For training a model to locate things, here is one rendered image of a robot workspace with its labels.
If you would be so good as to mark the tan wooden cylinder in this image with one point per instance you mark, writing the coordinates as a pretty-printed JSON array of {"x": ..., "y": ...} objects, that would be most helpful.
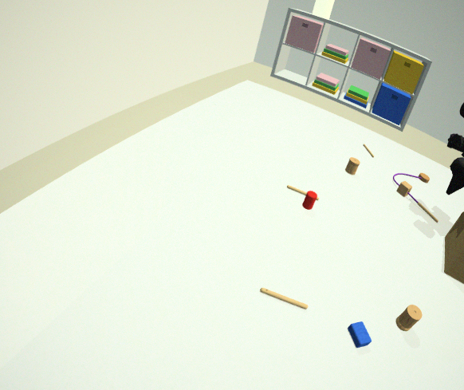
[{"x": 352, "y": 166}]

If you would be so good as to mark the red cylinder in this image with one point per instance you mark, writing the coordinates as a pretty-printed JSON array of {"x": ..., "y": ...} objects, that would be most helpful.
[{"x": 309, "y": 200}]

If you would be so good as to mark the small blue block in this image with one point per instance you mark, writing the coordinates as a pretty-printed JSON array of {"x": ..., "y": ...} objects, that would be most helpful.
[{"x": 359, "y": 334}]

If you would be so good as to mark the brown wooden cylinder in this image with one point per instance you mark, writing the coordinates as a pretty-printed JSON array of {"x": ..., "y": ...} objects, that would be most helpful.
[{"x": 409, "y": 317}]

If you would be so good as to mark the round wooden button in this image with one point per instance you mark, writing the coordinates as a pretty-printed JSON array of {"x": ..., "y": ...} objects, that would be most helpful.
[{"x": 425, "y": 178}]

